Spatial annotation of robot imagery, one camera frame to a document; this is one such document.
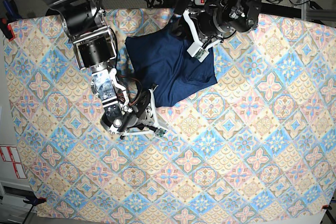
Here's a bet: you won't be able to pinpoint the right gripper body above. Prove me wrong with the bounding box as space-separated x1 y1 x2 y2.
119 100 155 132

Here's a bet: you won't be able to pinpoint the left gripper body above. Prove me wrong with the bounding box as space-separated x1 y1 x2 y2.
196 11 226 40

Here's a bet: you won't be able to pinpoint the blue long-sleeve shirt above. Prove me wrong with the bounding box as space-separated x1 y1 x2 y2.
125 28 217 108

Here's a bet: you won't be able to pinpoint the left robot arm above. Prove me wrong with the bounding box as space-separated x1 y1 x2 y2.
183 0 282 62

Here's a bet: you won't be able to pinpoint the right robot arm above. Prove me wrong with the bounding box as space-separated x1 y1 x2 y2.
43 0 167 138

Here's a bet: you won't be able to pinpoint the white power strip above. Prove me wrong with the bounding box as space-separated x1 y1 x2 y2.
194 0 207 6

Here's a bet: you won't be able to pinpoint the patterned tile tablecloth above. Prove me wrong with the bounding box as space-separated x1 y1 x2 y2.
4 15 335 223

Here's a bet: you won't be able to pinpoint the white red-bordered label stickers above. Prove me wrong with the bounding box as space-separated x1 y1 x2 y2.
1 145 27 179

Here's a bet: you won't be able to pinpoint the black clamp bottom left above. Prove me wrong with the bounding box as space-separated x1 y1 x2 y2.
23 196 47 206

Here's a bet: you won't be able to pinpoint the black red table clamp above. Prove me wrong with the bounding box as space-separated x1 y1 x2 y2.
1 18 15 41

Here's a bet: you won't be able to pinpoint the black clamp bottom right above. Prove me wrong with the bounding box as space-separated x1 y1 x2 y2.
322 205 332 210

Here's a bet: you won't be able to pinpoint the black bar under mount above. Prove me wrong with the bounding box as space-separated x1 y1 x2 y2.
170 0 191 36

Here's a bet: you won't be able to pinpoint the blue handled clamp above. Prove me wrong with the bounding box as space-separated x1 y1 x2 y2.
3 0 22 23

